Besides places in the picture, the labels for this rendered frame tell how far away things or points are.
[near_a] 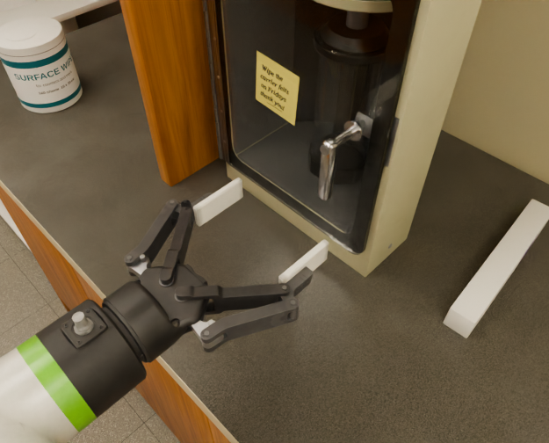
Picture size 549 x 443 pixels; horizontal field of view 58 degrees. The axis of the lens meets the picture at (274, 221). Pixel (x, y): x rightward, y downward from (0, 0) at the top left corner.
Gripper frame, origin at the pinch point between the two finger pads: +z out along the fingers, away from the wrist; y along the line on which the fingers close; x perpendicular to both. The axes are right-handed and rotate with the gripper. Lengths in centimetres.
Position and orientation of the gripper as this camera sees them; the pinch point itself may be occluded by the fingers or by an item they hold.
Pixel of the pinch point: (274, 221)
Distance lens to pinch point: 56.0
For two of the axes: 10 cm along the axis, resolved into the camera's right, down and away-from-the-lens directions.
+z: 7.1, -5.3, 4.7
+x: 0.0, 6.7, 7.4
